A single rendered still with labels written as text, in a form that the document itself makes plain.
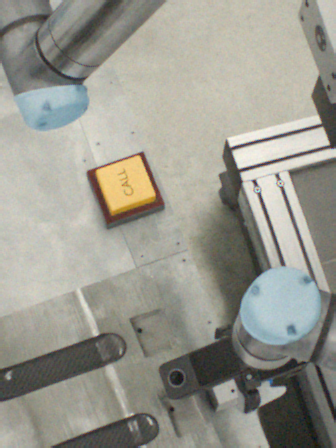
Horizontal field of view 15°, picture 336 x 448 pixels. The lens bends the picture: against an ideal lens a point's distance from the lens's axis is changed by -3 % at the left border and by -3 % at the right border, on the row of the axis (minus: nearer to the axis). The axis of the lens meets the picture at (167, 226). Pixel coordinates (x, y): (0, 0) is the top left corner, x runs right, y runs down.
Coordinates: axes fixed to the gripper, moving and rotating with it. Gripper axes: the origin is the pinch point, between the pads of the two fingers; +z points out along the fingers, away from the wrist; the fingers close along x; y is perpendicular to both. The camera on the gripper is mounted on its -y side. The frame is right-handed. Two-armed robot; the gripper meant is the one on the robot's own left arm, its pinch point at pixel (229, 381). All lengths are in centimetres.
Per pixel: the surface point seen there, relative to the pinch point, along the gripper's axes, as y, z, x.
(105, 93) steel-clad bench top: -0.3, 4.6, 43.7
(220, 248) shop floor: 22, 85, 40
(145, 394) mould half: -10.7, -4.4, 1.3
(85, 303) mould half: -13.4, -4.3, 14.5
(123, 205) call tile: -4.0, 0.9, 26.3
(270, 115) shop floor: 43, 85, 62
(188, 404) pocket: -6.0, -1.7, -1.2
